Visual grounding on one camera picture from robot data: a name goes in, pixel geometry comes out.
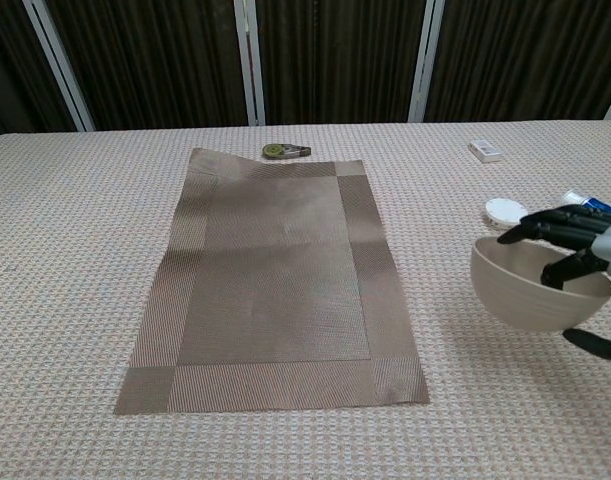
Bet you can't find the green correction tape dispenser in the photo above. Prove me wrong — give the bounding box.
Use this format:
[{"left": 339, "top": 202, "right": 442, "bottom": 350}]
[{"left": 262, "top": 142, "right": 312, "bottom": 161}]

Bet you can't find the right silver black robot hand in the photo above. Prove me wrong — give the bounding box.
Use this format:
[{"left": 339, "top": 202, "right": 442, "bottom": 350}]
[{"left": 497, "top": 203, "right": 611, "bottom": 364}]

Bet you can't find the blue white toothpaste tube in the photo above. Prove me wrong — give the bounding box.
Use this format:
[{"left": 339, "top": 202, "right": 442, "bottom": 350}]
[{"left": 562, "top": 188, "right": 611, "bottom": 217}]

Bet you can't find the beige pink bowl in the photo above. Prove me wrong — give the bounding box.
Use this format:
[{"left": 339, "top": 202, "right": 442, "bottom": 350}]
[{"left": 470, "top": 235, "right": 611, "bottom": 334}]

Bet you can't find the white round lid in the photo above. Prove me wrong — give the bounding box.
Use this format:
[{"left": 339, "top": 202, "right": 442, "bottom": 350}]
[{"left": 483, "top": 197, "right": 529, "bottom": 232}]

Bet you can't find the brown woven placemat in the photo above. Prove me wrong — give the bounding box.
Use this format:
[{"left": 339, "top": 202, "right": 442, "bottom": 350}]
[{"left": 113, "top": 147, "right": 430, "bottom": 416}]

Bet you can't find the beige woven tablecloth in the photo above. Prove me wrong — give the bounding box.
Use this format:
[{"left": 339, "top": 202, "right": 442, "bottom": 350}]
[{"left": 0, "top": 118, "right": 611, "bottom": 480}]

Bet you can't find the small white box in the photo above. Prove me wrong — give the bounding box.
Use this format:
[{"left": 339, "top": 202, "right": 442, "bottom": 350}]
[{"left": 468, "top": 139, "right": 504, "bottom": 163}]

